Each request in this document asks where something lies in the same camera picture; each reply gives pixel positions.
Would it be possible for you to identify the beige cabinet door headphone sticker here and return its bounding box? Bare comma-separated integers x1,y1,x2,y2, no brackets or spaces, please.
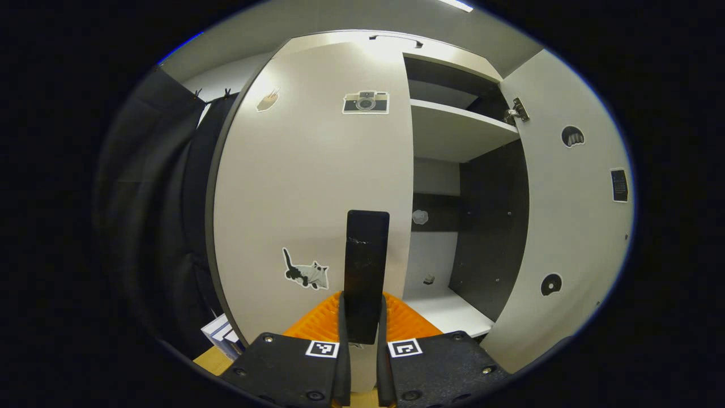
480,49,636,375

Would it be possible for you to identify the stack of blue white books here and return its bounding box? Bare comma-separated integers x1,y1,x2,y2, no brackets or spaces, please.
201,314,243,362

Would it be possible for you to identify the black drawer handle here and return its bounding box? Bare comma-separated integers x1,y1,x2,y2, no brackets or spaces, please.
369,35,424,48

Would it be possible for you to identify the white cabinet shelf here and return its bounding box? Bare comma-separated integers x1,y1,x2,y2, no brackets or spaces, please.
410,99,521,164

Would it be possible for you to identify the metal door hinge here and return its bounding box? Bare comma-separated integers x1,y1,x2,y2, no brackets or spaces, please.
504,97,531,125

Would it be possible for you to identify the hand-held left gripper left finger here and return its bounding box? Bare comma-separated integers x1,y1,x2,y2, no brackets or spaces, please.
220,291,352,407

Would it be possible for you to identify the black door handle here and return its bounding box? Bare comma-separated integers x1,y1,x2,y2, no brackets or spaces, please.
343,210,390,345

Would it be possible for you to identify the beige double-door shoe cabinet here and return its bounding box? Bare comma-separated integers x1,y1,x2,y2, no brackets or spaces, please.
272,29,530,341

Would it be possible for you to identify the beige cabinet door camera sticker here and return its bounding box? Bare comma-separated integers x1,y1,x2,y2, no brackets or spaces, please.
205,41,415,394

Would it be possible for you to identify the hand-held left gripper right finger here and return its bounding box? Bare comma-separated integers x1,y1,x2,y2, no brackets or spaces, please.
377,292,510,407

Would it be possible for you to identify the black backdrop cloth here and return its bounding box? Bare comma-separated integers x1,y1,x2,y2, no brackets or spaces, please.
93,68,250,360

